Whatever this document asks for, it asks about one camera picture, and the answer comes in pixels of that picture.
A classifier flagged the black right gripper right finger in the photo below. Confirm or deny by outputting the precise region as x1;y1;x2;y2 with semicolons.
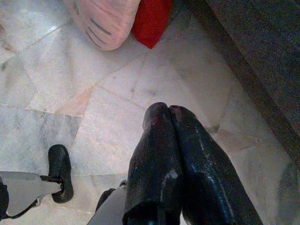
168;105;263;225

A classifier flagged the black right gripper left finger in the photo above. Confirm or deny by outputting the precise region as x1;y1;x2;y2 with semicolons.
123;102;183;225

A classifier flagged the pink cat face pillow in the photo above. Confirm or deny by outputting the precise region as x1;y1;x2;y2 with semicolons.
63;0;142;51

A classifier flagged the red pillow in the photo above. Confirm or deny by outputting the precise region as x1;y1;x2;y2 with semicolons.
132;0;173;49

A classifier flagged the brown fabric sofa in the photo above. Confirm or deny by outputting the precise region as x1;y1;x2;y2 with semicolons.
172;0;300;166

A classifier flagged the silver robot right leg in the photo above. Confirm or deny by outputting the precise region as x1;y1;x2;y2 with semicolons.
86;180;128;225

